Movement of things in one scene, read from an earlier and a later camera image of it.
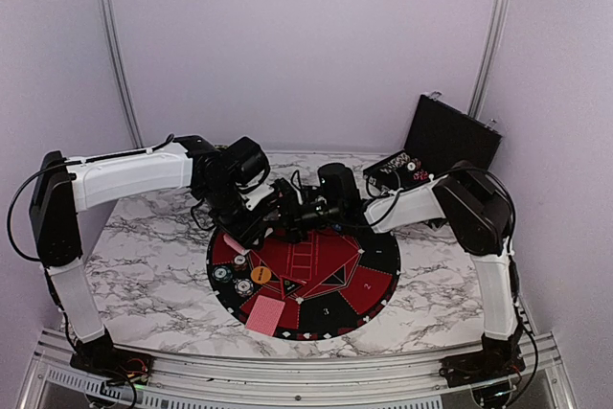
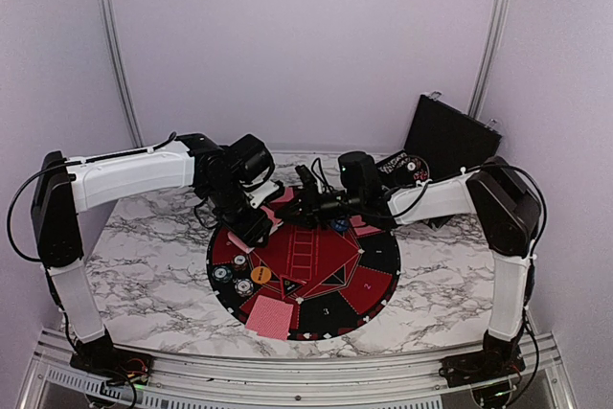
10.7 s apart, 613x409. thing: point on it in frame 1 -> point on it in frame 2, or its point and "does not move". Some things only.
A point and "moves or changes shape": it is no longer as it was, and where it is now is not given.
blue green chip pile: [221, 274] does not move
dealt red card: [264, 315] does not move
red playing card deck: [235, 245] moves or changes shape
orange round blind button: [261, 275] does not move
